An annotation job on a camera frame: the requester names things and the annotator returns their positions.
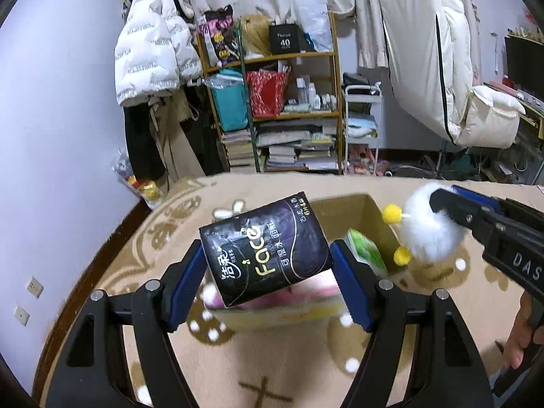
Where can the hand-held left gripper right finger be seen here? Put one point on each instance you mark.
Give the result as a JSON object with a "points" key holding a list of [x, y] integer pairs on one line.
{"points": [[352, 284]]}

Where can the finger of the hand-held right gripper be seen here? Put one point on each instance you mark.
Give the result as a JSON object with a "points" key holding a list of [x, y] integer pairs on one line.
{"points": [[457, 210], [484, 202]]}

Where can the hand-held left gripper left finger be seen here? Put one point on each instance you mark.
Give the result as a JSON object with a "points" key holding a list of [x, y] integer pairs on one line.
{"points": [[189, 280]]}

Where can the green tissue pack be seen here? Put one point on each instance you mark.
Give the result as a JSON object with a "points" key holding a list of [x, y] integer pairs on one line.
{"points": [[365, 250]]}

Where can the white fluffy pompom plush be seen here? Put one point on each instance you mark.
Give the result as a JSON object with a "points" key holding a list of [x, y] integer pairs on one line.
{"points": [[425, 229]]}

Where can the pink plush toy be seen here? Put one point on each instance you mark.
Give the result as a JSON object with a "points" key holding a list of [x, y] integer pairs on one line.
{"points": [[306, 292]]}

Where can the cardboard box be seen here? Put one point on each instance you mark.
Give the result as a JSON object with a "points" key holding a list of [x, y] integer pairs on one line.
{"points": [[340, 214]]}

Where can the black tissue pack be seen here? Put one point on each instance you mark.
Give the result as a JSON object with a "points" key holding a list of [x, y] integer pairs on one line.
{"points": [[263, 250]]}

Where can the person's right hand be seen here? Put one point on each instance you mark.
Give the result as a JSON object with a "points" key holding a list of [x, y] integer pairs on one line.
{"points": [[518, 335]]}

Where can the clear bag of toys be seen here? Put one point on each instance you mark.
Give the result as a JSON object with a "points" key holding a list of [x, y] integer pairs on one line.
{"points": [[138, 178]]}

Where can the beige flower-print blanket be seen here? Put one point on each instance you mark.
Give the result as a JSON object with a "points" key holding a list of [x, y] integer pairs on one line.
{"points": [[263, 369]]}

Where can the beige hanging trousers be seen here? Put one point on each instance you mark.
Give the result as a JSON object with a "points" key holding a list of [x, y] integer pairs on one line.
{"points": [[172, 144]]}

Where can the stack of books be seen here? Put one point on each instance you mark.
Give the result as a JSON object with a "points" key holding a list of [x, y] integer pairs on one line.
{"points": [[239, 151]]}

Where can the dark hanging coat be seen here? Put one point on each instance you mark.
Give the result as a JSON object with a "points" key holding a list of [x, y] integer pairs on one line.
{"points": [[142, 144]]}

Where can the black monitor screen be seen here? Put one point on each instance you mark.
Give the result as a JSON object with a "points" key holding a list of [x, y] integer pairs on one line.
{"points": [[525, 63]]}

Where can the black hanging garment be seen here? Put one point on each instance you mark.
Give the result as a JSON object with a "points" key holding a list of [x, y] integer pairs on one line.
{"points": [[204, 136]]}

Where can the pile of books and magazines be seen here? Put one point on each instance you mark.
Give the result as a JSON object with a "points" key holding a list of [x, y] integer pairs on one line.
{"points": [[297, 148]]}

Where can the white trolley cart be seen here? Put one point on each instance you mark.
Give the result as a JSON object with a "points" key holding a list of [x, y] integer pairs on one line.
{"points": [[361, 97]]}

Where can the cream coat on rack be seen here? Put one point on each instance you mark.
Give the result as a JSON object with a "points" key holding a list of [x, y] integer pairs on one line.
{"points": [[412, 42]]}

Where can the wooden shelf rack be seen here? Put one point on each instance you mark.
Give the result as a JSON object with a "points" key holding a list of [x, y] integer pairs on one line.
{"points": [[297, 114]]}

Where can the teal bag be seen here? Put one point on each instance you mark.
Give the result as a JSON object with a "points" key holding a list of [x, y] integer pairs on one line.
{"points": [[229, 102]]}

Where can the group of cosmetic bottles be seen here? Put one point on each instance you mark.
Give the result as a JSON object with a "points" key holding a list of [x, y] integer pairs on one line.
{"points": [[312, 95]]}

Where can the red patterned bag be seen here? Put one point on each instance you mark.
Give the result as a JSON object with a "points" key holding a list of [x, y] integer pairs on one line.
{"points": [[265, 93]]}

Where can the white plastic bag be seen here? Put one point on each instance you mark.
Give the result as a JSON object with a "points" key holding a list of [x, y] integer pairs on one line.
{"points": [[314, 21]]}

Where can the white puffer jacket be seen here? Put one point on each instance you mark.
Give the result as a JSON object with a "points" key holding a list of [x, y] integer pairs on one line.
{"points": [[148, 42]]}

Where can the black box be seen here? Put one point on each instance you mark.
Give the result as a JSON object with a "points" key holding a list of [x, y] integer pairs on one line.
{"points": [[284, 39]]}

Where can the black purple printed bag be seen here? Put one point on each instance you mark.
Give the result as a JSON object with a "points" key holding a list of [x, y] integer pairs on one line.
{"points": [[219, 36]]}

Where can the blonde wig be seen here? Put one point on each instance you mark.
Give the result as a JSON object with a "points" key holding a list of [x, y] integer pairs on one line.
{"points": [[255, 36]]}

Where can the white wall socket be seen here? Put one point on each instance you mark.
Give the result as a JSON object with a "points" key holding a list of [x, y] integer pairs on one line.
{"points": [[35, 287], [21, 315]]}

